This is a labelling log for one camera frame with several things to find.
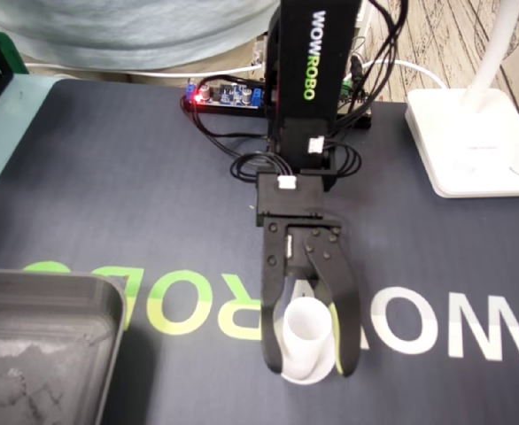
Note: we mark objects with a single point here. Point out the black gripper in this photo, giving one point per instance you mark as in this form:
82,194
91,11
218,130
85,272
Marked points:
295,248

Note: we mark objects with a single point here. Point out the white plastic cylinder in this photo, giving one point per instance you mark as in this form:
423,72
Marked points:
308,336

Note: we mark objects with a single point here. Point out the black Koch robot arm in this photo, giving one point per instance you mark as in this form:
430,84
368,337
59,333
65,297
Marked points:
295,66

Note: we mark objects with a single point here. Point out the dark grey WOWROBO printed mat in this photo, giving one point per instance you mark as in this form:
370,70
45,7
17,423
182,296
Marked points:
153,199

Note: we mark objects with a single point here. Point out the blue circuit board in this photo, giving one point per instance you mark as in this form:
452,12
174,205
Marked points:
228,95

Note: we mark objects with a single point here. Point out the white flat object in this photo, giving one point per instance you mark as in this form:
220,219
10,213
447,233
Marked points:
463,141

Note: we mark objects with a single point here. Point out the black plastic tray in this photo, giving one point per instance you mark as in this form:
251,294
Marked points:
42,354

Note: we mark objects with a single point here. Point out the person in light blue shirt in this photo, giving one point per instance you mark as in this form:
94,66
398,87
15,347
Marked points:
109,26

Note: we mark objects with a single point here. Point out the green object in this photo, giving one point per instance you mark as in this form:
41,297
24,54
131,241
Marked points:
13,53

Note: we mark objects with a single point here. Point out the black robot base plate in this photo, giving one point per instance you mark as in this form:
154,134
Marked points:
224,112

